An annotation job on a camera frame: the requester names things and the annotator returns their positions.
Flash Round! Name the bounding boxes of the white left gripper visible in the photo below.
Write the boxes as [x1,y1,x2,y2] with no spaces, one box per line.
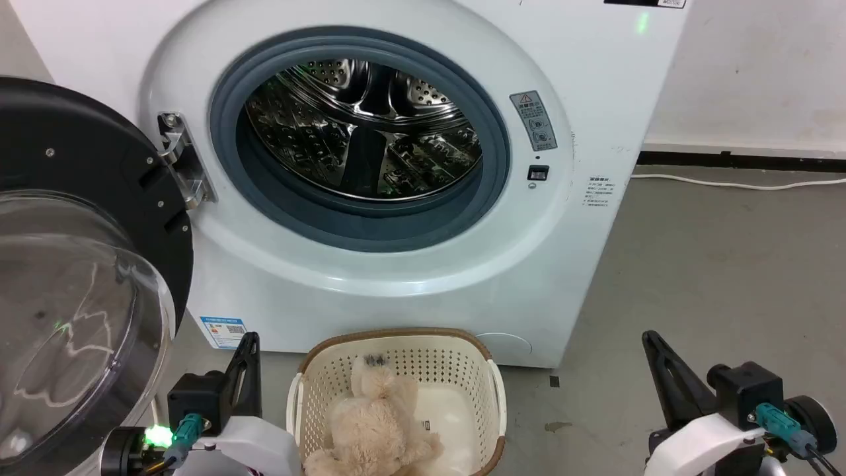
[173,332,303,476]

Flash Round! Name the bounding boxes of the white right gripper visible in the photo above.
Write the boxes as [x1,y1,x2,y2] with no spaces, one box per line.
[642,330,771,476]

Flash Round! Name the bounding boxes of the white front-load washing machine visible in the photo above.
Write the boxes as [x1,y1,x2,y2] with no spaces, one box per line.
[9,0,692,369]

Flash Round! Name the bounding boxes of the blue energy label sticker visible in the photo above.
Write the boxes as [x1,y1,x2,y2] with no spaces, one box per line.
[200,316,248,350]

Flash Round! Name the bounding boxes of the beige plush toy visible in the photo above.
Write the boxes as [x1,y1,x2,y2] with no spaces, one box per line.
[303,355,445,476]

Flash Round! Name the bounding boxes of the grey rubber door gasket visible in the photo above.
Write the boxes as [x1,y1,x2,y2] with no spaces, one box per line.
[209,26,511,253]

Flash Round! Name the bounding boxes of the small printed text sticker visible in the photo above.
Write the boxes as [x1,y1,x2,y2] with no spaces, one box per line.
[583,175,616,210]

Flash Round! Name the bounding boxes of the cream perforated laundry basket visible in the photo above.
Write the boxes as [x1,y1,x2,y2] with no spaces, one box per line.
[286,327,508,476]

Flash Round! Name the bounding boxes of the metal door hinge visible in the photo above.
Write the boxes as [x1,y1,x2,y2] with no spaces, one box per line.
[157,112,217,211]

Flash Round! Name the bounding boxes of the black baseboard strip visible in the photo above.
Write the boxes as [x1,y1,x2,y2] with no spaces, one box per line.
[636,151,846,174]

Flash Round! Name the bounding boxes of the black round washer door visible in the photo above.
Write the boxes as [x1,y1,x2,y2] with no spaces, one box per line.
[0,76,194,476]

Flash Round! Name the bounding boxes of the steel washer drum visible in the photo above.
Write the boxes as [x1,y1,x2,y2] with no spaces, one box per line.
[245,58,483,202]

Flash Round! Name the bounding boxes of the grey warning sticker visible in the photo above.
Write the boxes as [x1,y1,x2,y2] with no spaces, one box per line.
[509,90,558,152]

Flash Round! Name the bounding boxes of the teal-plug left gripper cable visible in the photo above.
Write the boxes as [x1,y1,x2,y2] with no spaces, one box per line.
[142,413,204,476]

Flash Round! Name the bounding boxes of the teal-plug gripper cable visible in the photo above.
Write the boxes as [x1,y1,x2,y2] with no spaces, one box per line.
[142,413,204,476]
[753,402,843,476]

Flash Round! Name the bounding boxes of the teal-plug right gripper cable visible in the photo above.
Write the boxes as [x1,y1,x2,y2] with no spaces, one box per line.
[753,402,843,476]

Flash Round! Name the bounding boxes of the white floor cable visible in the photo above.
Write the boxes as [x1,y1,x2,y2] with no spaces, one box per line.
[630,173,846,192]

